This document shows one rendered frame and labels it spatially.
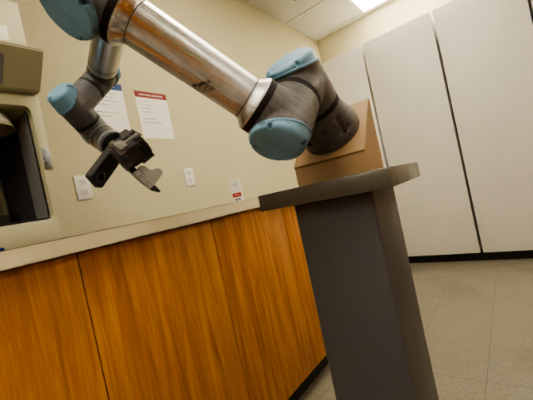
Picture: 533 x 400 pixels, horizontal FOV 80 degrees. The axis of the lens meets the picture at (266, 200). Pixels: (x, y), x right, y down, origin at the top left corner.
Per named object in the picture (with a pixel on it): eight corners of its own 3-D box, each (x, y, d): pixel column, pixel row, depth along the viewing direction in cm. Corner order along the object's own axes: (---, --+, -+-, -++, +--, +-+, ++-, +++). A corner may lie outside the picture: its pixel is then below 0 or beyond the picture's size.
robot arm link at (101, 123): (69, 127, 92) (90, 148, 99) (83, 136, 86) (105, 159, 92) (90, 109, 95) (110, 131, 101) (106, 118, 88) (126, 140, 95)
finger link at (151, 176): (174, 179, 83) (148, 155, 83) (155, 194, 81) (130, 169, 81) (174, 184, 86) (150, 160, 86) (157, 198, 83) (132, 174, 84)
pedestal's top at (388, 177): (420, 175, 88) (417, 161, 87) (393, 186, 61) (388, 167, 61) (316, 196, 106) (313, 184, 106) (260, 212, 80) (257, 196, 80)
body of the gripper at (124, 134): (142, 133, 80) (120, 122, 87) (113, 154, 77) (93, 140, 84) (157, 156, 86) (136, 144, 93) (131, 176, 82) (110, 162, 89)
